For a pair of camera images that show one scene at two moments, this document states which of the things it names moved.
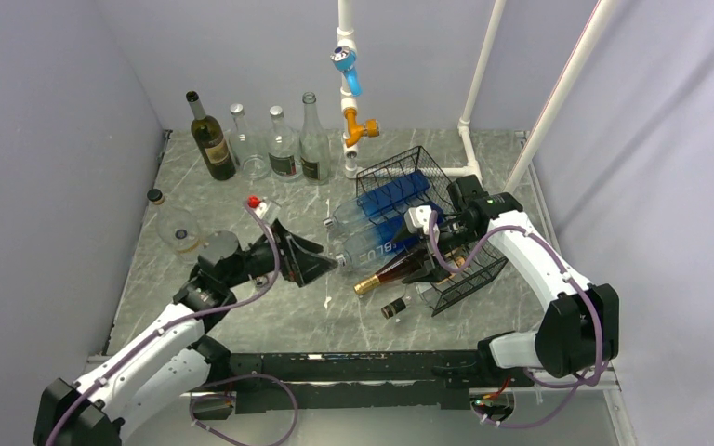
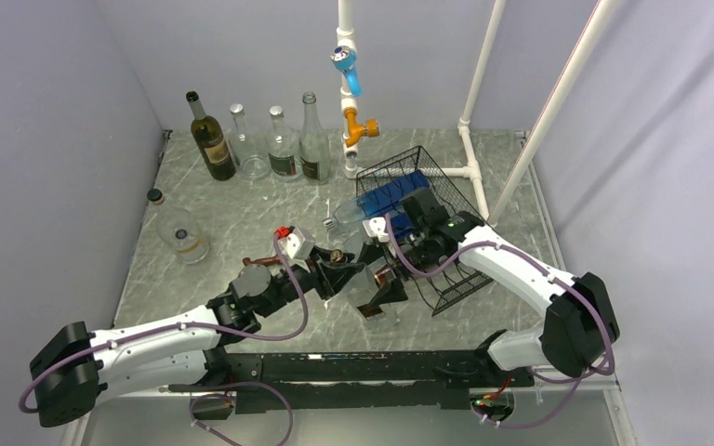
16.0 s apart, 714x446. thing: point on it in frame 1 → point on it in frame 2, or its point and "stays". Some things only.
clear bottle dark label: (250, 149) stays
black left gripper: (305, 267) → (327, 269)
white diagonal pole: (562, 95) stays
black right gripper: (426, 273) → (392, 292)
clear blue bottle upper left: (379, 201) stays
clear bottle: (283, 149) stays
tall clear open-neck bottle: (314, 146) stays
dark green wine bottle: (211, 140) stays
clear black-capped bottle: (416, 293) → (358, 282)
